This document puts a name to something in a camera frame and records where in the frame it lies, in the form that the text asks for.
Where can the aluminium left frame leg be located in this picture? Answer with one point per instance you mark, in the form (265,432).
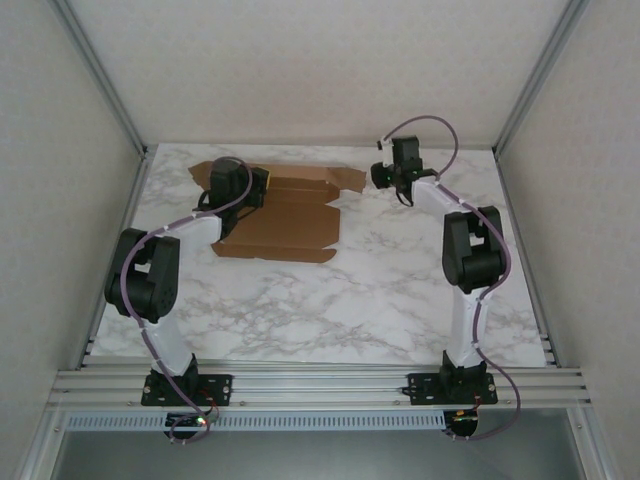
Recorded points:
(40,445)

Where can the aluminium right side rail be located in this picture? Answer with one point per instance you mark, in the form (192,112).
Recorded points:
(520,240)

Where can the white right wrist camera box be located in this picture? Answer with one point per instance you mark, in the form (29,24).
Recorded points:
(386,152)

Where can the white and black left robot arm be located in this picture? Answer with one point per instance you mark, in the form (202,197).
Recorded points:
(172,345)

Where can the aluminium right frame post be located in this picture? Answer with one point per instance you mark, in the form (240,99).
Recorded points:
(540,75)

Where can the aluminium mounting rail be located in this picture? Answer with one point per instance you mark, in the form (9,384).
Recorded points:
(320,385)

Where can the aluminium right frame leg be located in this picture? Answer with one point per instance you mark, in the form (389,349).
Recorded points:
(592,445)

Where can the aluminium left frame post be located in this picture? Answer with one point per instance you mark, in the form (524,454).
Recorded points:
(100,75)

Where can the aluminium left side rail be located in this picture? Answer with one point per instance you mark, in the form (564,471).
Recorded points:
(122,240)

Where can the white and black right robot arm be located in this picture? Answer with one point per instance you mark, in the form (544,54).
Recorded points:
(465,330)

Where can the aluminium frame post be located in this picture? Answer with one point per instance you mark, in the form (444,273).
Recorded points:
(540,75)
(100,75)

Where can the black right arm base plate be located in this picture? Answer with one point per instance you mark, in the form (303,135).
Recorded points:
(422,387)

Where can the aluminium frame leg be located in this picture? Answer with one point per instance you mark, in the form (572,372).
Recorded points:
(40,445)
(592,445)

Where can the brown cardboard box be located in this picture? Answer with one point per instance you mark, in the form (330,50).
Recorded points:
(295,230)

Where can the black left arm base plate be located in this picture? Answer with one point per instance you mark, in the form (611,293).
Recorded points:
(220,387)

